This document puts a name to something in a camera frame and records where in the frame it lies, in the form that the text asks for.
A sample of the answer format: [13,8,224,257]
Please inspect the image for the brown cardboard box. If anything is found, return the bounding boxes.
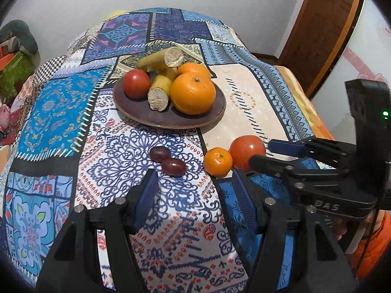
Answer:
[0,145,12,172]

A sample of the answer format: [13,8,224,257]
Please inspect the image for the pink rabbit toy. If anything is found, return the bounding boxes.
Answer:
[0,104,13,132]

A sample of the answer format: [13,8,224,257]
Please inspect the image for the white wardrobe door pink hearts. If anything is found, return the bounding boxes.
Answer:
[311,0,391,147]

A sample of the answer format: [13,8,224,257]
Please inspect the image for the brown wooden door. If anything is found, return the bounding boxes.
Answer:
[277,0,366,99]

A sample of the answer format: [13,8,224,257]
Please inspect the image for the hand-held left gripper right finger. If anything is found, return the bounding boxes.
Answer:
[231,168,358,293]

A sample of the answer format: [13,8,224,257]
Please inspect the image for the blue patchwork blanket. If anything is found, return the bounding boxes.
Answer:
[0,8,333,293]

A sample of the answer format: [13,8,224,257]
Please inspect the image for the green bag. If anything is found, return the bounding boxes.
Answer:
[0,52,35,105]

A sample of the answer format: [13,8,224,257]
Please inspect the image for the large orange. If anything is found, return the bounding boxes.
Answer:
[177,63,212,80]
[170,72,216,115]

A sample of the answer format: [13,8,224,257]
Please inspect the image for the person's right forearm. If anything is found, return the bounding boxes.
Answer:
[347,210,391,283]

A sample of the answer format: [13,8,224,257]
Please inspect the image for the dark purple plate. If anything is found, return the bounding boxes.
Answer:
[113,73,227,129]

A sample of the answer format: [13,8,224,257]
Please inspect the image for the person's right hand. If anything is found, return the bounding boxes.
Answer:
[333,217,349,241]

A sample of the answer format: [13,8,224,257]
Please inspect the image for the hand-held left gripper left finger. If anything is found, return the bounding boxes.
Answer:
[36,168,160,293]

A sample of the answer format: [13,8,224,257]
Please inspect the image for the small mandarin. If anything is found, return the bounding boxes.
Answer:
[203,147,233,177]

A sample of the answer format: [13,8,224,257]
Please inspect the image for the red tomato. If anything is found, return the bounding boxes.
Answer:
[123,69,152,99]
[229,135,267,171]

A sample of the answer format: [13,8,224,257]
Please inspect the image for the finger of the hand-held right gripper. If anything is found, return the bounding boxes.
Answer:
[249,155,306,187]
[268,138,357,169]

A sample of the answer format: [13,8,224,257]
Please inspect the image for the yellow corn cob piece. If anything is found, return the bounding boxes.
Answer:
[136,47,185,73]
[147,75,173,112]

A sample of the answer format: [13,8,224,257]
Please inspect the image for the grey green plush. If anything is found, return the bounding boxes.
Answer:
[0,20,39,56]

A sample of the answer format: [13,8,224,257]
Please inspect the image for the orange bed sheet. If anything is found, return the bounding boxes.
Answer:
[274,64,334,142]

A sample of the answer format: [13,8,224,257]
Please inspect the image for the orange box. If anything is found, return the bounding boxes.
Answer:
[0,47,16,68]

